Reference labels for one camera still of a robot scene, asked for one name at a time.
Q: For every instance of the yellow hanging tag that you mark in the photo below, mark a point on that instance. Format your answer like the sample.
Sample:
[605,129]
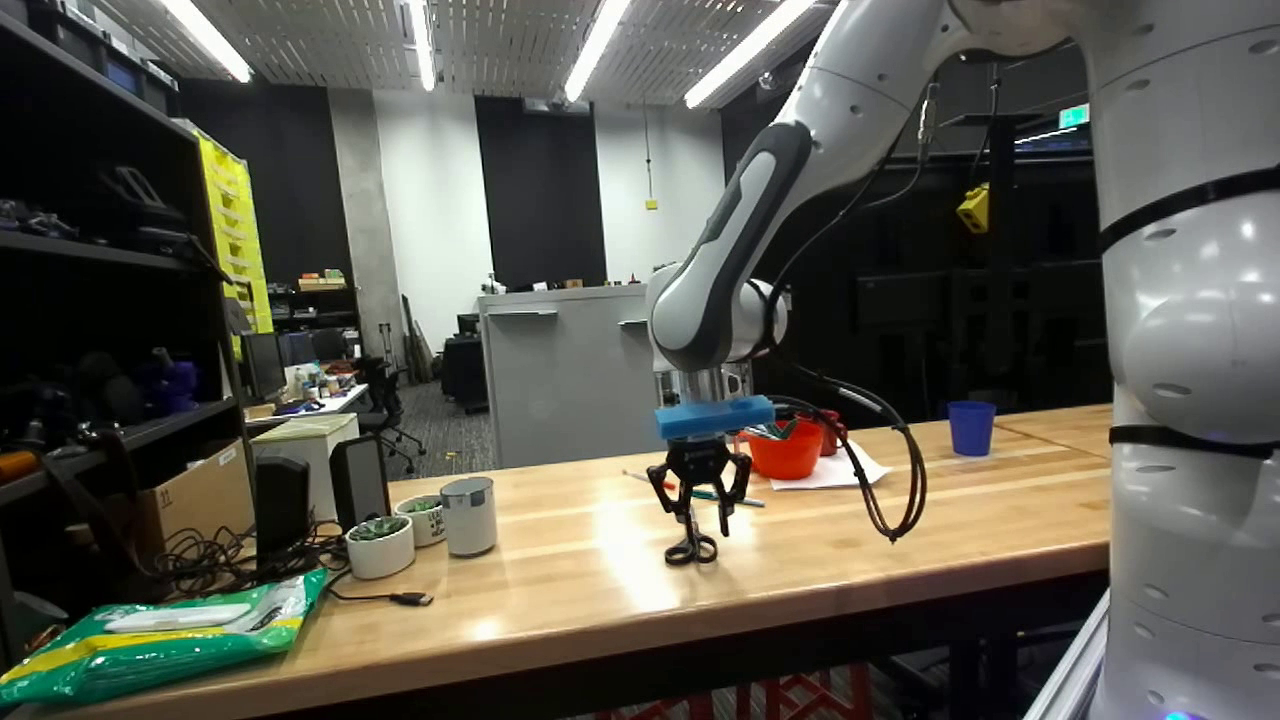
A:
[979,207]

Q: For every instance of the white cylindrical cup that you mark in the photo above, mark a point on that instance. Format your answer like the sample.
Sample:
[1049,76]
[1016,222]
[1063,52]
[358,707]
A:
[469,514]

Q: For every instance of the ceiling light strip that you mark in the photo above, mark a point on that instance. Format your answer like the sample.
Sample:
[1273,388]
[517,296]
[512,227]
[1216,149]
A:
[423,41]
[746,52]
[206,36]
[599,46]

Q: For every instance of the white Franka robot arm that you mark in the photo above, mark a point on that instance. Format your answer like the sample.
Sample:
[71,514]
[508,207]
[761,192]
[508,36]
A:
[1173,333]

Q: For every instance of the white paper sheet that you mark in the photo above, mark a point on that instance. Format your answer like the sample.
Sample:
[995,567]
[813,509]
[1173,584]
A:
[846,469]

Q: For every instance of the green wipes package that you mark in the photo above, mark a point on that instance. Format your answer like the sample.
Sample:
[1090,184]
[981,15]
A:
[161,641]

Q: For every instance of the grey metal cabinet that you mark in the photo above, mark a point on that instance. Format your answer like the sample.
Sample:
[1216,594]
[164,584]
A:
[566,373]

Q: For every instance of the orange red bowl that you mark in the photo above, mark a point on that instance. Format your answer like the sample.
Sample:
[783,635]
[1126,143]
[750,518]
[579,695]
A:
[786,457]

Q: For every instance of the black flat speaker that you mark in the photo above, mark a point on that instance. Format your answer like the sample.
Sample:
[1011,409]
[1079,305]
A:
[362,481]

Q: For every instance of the white bowl green contents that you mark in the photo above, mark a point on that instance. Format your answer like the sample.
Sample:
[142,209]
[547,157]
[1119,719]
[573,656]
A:
[383,544]

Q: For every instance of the black box speaker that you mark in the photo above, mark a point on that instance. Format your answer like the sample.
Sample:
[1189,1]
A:
[280,505]

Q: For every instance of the cardboard box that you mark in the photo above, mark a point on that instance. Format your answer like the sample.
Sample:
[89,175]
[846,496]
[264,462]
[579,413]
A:
[203,501]

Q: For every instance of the thin marker pen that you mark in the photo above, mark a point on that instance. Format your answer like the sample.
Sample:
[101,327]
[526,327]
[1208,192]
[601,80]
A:
[746,501]

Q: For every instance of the green exit sign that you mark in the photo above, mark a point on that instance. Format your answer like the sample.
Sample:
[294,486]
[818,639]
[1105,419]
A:
[1072,117]

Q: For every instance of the yellow bin rack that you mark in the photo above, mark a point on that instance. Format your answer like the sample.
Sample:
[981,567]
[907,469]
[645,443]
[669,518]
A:
[237,235]

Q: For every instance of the black office chair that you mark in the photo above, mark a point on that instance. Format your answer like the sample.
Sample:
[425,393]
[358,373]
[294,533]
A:
[386,401]

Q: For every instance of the black shelf unit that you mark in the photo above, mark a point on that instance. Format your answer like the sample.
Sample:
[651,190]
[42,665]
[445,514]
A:
[92,266]

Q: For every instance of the blue plastic cup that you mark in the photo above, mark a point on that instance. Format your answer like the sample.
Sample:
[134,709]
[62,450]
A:
[970,424]

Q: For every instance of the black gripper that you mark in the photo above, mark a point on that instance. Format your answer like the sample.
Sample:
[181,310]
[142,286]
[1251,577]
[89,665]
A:
[698,464]

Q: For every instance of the red plastic crate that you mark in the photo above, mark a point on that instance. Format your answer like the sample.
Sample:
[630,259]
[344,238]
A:
[800,699]

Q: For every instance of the small white cup green contents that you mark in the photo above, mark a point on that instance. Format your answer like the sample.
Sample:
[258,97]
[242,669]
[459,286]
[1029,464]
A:
[425,520]

